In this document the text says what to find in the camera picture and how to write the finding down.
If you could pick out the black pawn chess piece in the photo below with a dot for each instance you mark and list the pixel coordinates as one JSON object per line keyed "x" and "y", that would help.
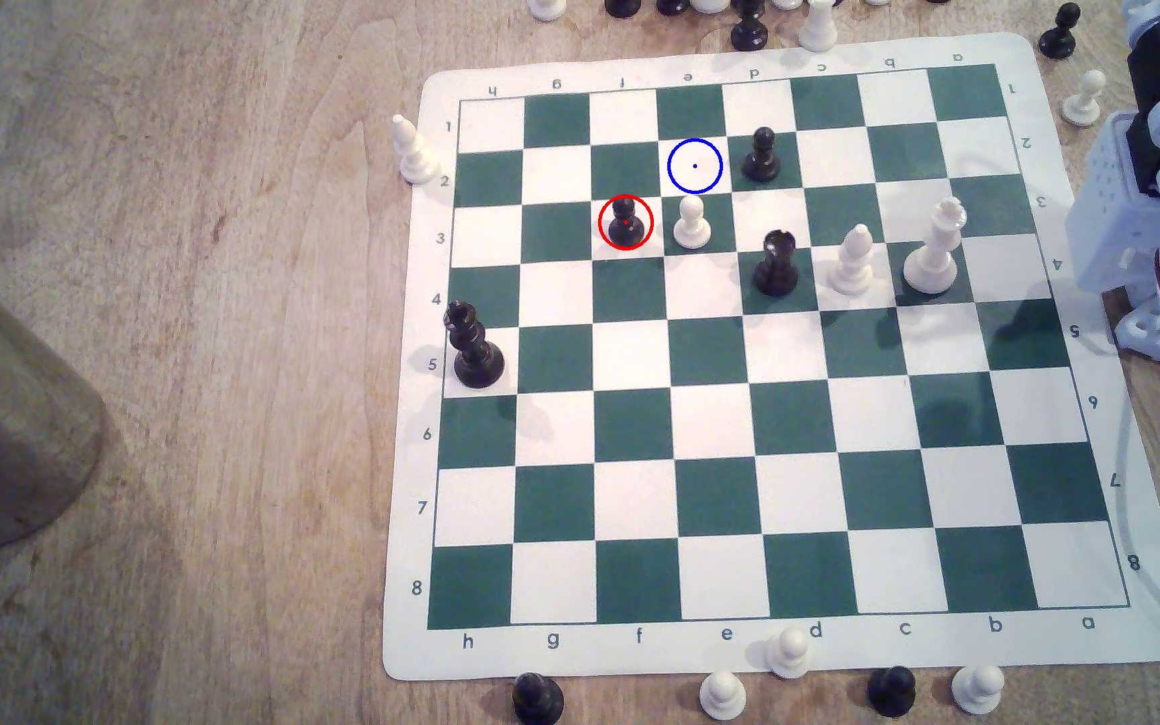
{"x": 538, "y": 700}
{"x": 762, "y": 163}
{"x": 672, "y": 5}
{"x": 1057, "y": 42}
{"x": 891, "y": 693}
{"x": 625, "y": 228}

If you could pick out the green and white chess mat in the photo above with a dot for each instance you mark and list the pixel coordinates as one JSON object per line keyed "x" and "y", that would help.
{"x": 842, "y": 503}

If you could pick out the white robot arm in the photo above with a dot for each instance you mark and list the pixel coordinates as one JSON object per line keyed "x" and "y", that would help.
{"x": 1109, "y": 217}

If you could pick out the black knight chess piece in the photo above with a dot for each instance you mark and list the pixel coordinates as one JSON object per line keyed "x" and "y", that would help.
{"x": 622, "y": 6}

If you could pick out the tall black chess piece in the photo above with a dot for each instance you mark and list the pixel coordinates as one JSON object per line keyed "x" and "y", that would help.
{"x": 749, "y": 34}

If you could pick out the blurry brown cylindrical object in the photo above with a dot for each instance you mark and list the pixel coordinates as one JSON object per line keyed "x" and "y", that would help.
{"x": 6, "y": 433}

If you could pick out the black rook chess piece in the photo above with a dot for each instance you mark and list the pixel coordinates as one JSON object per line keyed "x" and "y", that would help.
{"x": 775, "y": 270}

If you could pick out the white queen chess piece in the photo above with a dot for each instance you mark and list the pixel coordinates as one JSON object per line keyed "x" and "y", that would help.
{"x": 932, "y": 264}

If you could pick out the white bishop chess piece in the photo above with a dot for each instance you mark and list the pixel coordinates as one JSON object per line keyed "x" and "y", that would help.
{"x": 853, "y": 270}
{"x": 415, "y": 159}

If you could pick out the white pawn chess piece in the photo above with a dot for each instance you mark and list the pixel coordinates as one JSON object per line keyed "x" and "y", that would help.
{"x": 710, "y": 4}
{"x": 1083, "y": 107}
{"x": 692, "y": 230}
{"x": 789, "y": 656}
{"x": 723, "y": 697}
{"x": 978, "y": 691}

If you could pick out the black king chess piece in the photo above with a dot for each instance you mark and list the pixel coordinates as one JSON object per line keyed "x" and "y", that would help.
{"x": 477, "y": 360}

